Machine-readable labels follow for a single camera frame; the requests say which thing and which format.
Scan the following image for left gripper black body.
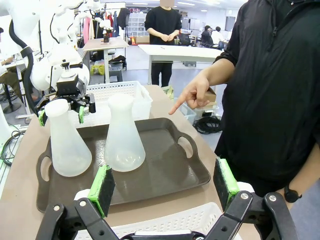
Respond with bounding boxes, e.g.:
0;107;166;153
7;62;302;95
55;74;81;100

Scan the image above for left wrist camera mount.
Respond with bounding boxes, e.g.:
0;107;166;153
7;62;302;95
60;59;84;79

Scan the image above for brown background table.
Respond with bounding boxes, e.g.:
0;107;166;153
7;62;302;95
82;37;130;84

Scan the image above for person in black jacket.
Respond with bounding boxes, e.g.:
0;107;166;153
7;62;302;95
214;0;320;199

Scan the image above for white rectangular table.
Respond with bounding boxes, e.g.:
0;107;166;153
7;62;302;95
137;44;224;86

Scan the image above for standing person in black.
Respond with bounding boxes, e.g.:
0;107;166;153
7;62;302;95
144;0;183;88

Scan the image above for person's left forearm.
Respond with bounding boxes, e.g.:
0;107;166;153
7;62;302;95
283;143;320;211

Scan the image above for person's right hand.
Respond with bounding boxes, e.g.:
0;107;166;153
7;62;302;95
168;74;212;116

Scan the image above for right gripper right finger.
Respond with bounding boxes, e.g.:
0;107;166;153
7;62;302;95
204;156;300;240

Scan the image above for dark brown handled tray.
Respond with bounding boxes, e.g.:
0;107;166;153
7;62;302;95
35;117;212;214

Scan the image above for green patterned packet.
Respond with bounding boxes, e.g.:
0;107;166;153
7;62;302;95
161;85;175;100

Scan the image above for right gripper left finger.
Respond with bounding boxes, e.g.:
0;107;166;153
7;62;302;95
36;164;121;240

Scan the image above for translucent white conical flask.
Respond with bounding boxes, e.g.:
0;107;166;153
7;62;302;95
44;99;93;178
103;93;147;173

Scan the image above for yellow-green bag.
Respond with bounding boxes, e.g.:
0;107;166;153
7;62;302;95
90;64;107;76

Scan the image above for seated person in white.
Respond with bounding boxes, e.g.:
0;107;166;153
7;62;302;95
212;26;225;49

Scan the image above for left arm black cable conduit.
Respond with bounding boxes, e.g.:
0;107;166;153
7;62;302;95
8;19;36;115

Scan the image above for small clear plastic bin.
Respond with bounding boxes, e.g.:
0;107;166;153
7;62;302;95
174;97;199;124

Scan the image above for person's right forearm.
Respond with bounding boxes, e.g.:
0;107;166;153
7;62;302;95
202;58;236;87

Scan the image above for black floor cable coil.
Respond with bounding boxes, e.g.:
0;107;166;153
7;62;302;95
194;115;224;135

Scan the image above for seated person in black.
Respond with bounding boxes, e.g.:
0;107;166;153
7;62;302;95
200;24;214;49

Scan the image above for white perforated plastic basket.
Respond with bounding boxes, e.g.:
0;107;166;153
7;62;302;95
74;201;241;240
67;80;154;129

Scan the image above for black wristband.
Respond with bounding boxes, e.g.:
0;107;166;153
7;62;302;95
284;185;303;204

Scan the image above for black and green floor cables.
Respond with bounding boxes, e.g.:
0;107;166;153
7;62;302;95
0;129;25;167

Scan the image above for white robot on brown table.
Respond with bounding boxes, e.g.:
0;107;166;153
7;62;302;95
74;0;115;44

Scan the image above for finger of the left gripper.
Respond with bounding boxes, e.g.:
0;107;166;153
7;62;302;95
68;93;97;125
34;95;60;128

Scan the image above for brown cardboard box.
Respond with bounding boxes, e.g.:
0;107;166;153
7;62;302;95
205;86;219;104

